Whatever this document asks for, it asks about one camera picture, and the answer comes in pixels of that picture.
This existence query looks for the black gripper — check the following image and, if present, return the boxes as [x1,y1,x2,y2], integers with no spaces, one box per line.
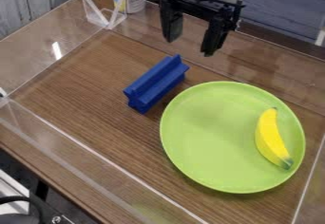
[159,0,244,57]

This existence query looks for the blue plastic block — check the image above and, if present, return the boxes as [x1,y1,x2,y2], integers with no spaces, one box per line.
[123,54,188,114]

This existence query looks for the green round plate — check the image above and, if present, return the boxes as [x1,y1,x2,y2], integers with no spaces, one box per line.
[160,81,306,194]

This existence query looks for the yellow toy banana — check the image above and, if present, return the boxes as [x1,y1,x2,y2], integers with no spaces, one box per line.
[254,107,292,170]

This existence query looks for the clear acrylic enclosure wall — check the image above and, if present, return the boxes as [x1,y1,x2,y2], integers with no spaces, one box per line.
[0,0,325,224]

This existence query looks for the black cable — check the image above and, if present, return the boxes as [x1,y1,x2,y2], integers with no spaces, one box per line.
[0,196,45,224]

